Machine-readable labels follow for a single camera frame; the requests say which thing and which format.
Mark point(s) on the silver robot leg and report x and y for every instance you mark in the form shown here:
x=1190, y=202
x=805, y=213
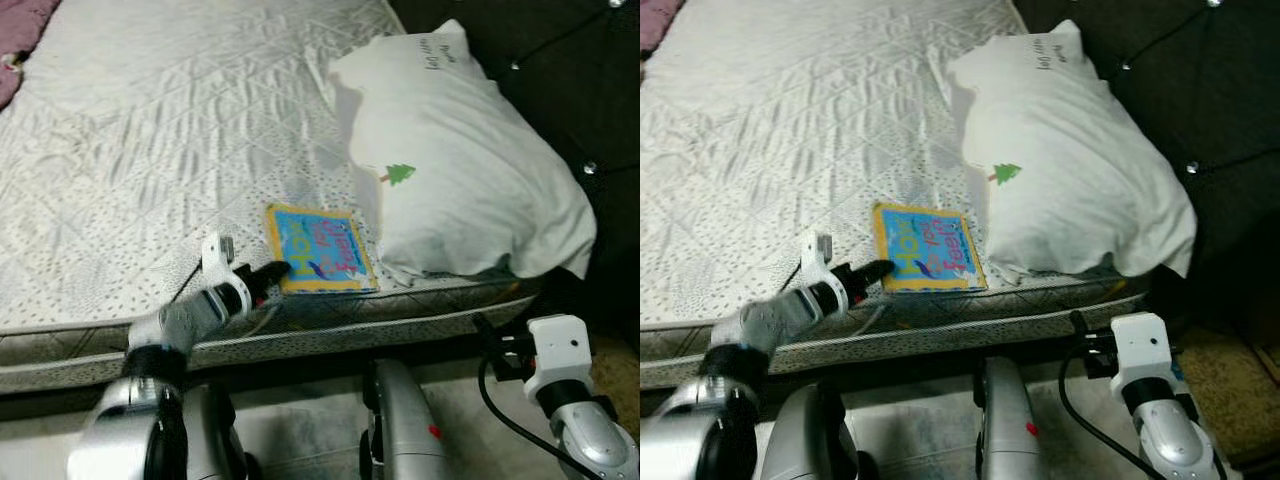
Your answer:
x=1012, y=430
x=215, y=440
x=810, y=440
x=405, y=430

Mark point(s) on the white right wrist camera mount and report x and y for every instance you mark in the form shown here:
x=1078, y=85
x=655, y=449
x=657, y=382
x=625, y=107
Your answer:
x=560, y=350
x=1142, y=345

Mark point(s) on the brown floor mat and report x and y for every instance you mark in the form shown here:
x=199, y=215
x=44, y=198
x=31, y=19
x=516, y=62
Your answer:
x=1230, y=400
x=620, y=375

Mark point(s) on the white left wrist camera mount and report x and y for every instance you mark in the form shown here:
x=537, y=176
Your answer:
x=815, y=262
x=215, y=262

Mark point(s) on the grey quilted mattress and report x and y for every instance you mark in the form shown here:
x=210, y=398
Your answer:
x=150, y=130
x=780, y=130

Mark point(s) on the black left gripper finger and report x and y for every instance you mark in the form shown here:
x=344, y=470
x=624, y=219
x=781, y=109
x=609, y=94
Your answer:
x=875, y=274
x=273, y=275

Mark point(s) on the pink cartoon mouse blanket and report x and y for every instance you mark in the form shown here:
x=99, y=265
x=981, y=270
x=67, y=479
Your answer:
x=655, y=15
x=20, y=30

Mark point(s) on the colourful children's book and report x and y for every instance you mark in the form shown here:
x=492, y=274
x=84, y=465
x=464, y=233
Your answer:
x=930, y=250
x=325, y=250

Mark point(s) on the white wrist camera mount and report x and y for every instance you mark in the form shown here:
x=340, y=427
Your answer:
x=215, y=262
x=560, y=350
x=1142, y=345
x=815, y=262

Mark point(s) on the silver right robot leg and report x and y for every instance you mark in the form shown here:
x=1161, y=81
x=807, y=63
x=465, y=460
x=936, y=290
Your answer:
x=405, y=430
x=1012, y=430

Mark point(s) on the white pillow with tree print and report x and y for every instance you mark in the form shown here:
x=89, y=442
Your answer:
x=470, y=170
x=1080, y=170

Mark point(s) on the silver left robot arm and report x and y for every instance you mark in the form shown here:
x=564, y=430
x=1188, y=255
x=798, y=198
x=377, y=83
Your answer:
x=180, y=322
x=780, y=320

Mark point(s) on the silver left robot leg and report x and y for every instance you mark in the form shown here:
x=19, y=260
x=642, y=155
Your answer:
x=810, y=440
x=215, y=440

